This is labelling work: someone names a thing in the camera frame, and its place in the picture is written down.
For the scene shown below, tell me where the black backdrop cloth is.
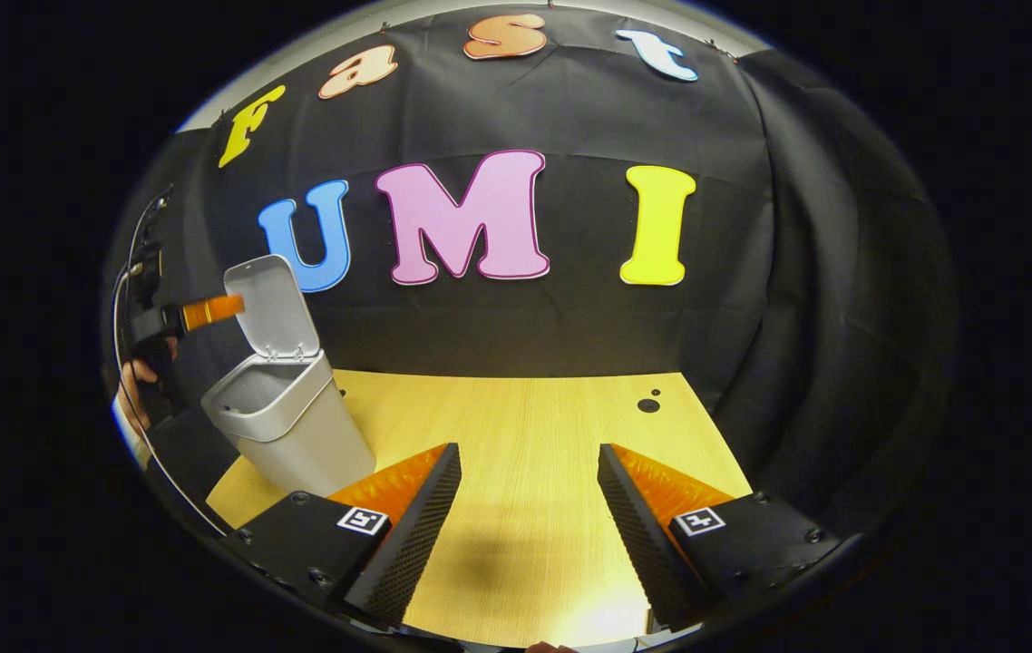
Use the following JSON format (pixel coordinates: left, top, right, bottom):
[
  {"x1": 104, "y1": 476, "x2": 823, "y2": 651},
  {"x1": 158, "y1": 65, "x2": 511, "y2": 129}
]
[{"x1": 103, "y1": 5, "x2": 957, "y2": 545}]

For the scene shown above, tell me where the wooden desktop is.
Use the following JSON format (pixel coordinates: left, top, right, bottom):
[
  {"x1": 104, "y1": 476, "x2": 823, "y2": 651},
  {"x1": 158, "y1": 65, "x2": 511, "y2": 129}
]
[{"x1": 206, "y1": 369, "x2": 757, "y2": 649}]

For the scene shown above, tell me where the white desktop garbage bin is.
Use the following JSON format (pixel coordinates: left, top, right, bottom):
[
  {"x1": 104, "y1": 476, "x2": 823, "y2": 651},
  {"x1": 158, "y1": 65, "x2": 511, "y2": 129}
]
[{"x1": 200, "y1": 254, "x2": 378, "y2": 498}]

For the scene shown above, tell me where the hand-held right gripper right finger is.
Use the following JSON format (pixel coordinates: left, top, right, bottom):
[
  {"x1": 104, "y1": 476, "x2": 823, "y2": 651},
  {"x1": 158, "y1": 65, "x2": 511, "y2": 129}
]
[{"x1": 596, "y1": 443, "x2": 843, "y2": 634}]

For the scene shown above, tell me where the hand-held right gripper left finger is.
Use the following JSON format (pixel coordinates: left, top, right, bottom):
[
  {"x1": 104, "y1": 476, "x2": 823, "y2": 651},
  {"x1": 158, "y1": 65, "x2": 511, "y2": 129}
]
[{"x1": 221, "y1": 442, "x2": 462, "y2": 631}]

